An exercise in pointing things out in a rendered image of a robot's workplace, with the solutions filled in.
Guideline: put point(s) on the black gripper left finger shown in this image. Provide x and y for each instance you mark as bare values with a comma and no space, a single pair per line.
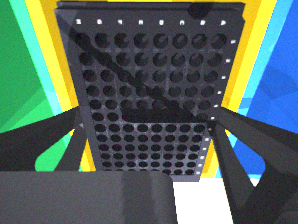
20,147

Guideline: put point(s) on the yellow open bin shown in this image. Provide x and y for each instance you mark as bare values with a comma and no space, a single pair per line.
257,14

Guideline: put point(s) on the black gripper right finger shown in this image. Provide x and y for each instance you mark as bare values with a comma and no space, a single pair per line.
276,191

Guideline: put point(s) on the blue bin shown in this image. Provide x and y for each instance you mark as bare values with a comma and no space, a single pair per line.
272,99

